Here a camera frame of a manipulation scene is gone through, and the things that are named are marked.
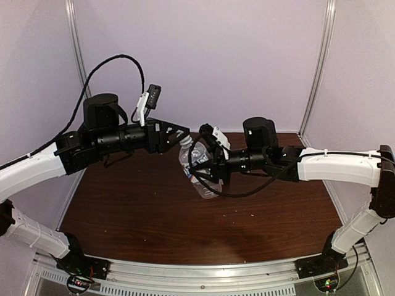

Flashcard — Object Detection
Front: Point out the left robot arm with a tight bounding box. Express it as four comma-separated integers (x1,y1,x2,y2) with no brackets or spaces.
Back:
1,91,190,274

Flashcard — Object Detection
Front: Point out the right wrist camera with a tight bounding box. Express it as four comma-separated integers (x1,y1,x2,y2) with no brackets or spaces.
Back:
212,126,231,160

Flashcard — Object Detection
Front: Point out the black braided cable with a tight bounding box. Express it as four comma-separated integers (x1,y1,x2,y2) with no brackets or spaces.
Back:
187,135,383,198
0,54,146,170

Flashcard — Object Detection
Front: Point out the left aluminium frame post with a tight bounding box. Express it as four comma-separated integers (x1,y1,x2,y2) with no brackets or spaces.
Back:
64,0,88,86

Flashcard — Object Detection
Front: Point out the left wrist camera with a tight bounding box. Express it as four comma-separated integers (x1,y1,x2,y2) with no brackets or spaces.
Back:
135,84,162,126

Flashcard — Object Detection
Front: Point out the aluminium frame post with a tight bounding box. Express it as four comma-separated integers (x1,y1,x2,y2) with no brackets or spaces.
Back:
298,0,336,139
64,0,88,86

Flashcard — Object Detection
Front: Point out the right black braided cable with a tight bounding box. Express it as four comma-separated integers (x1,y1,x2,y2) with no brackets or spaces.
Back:
187,135,383,198

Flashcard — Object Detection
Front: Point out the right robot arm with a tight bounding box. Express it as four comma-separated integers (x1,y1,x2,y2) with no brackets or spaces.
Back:
188,117,394,273

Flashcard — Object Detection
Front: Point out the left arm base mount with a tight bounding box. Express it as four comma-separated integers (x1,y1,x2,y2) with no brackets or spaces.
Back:
56,232,110,280

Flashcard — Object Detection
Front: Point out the left black braided cable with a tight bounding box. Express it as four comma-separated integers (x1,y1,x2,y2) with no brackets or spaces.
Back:
0,54,146,170

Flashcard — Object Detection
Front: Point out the circuit board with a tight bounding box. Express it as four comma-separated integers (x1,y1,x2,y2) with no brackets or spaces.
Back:
66,276,93,294
314,276,339,293

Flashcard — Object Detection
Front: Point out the left circuit board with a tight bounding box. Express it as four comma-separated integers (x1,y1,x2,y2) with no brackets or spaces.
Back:
66,276,93,294

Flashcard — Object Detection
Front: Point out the right aluminium frame post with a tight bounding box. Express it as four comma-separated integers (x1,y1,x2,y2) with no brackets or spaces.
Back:
298,0,336,139

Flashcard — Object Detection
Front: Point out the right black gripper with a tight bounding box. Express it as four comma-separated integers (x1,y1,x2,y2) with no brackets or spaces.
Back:
189,145,268,184

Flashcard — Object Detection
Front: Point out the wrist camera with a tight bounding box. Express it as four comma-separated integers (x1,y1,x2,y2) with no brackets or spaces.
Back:
212,126,231,160
135,84,162,126

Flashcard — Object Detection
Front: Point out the front aluminium rail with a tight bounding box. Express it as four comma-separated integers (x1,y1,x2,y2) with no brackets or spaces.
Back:
22,244,384,295

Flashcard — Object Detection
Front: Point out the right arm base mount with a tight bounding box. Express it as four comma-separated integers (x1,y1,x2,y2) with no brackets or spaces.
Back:
295,232,349,279

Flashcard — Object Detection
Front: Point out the clear water bottle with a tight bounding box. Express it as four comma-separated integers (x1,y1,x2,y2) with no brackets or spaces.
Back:
178,135,223,200

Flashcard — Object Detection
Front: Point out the white water bottle cap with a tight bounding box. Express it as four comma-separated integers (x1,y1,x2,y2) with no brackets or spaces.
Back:
180,135,193,146

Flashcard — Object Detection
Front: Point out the right circuit board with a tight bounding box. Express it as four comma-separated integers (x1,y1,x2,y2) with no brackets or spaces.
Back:
314,276,339,293

